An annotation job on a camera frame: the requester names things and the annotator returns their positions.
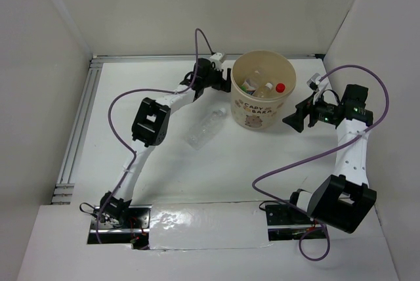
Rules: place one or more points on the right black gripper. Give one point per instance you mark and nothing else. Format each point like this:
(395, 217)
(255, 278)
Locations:
(296, 119)

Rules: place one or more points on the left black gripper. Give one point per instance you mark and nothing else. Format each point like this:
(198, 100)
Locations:
(222, 85)

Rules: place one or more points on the red label water bottle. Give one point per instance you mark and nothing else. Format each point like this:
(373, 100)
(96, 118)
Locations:
(254, 84)

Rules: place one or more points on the clear bottle white cap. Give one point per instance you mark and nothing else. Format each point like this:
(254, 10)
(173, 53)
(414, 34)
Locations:
(263, 91)

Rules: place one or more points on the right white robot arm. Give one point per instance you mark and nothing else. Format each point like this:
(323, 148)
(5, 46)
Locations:
(344, 198)

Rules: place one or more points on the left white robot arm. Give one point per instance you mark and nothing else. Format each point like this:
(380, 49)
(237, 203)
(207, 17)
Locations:
(149, 129)

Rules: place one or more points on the cream capybara plastic bin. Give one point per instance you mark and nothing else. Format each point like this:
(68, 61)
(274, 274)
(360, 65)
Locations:
(260, 113)

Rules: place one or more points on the clear crushed bottle centre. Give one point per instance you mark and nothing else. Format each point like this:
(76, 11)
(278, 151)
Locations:
(201, 133)

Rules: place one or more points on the silver tape sheet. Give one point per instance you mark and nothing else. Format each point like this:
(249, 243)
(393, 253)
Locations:
(230, 225)

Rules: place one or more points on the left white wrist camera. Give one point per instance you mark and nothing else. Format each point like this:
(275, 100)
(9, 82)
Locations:
(217, 60)

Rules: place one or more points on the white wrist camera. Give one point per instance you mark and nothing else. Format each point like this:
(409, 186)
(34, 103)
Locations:
(217, 60)
(318, 85)

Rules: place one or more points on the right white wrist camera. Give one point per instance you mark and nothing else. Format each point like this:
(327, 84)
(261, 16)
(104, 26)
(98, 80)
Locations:
(318, 85)

